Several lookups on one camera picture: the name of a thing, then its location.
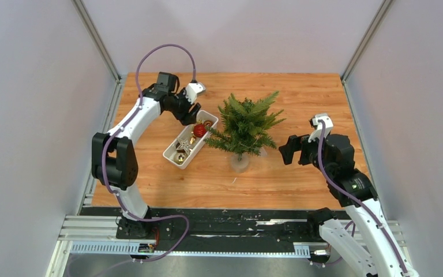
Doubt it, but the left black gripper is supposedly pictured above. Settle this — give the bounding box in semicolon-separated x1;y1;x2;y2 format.
166;88;201;126

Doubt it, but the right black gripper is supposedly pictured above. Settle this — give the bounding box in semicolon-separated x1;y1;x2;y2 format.
278;129;333;177

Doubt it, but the clear battery box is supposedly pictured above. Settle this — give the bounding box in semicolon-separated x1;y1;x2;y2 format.
259;147;268;157

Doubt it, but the small green christmas tree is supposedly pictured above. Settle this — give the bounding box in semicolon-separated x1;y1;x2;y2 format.
205;91;285;173

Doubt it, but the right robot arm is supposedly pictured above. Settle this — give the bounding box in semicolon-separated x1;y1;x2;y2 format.
279;134;419;276

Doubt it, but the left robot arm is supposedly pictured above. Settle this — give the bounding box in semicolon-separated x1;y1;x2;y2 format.
91;72;206;239

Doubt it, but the bronze ball ornament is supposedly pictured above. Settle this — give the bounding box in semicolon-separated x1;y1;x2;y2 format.
203;120;213;130

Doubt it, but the red glitter ball ornament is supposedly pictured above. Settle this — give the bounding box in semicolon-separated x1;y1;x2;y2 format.
192;123;207;138

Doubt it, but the silver star ornament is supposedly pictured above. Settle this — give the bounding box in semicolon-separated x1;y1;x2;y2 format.
175;137;193;155

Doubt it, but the white ornament tray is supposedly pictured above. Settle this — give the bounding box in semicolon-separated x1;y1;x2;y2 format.
163;110;219;170

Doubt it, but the gold ball ornament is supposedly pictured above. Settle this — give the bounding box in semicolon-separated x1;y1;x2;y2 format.
173;152;187;165

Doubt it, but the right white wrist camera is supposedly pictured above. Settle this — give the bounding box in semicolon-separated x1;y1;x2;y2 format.
307;113;334;143

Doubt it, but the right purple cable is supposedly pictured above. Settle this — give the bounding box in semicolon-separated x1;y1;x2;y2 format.
316;121;410;277

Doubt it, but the purple cable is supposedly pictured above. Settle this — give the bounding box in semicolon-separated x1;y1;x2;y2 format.
100;43;198;264
316;121;410;277

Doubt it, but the white slotted cable duct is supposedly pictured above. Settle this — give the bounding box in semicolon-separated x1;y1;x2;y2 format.
70;241;311;259

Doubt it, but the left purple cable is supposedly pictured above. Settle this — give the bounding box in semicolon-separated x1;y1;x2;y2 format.
100;43;198;264

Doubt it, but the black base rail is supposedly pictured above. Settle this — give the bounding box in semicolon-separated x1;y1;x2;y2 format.
115;207;344;253

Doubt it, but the left aluminium frame post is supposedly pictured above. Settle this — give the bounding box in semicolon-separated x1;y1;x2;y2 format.
72;0;122;83

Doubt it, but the aluminium frame post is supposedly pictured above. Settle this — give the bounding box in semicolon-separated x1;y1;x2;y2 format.
72;0;122;83
340;0;395;84

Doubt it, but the right aluminium frame post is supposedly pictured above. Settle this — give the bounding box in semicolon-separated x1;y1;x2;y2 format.
340;0;395;84

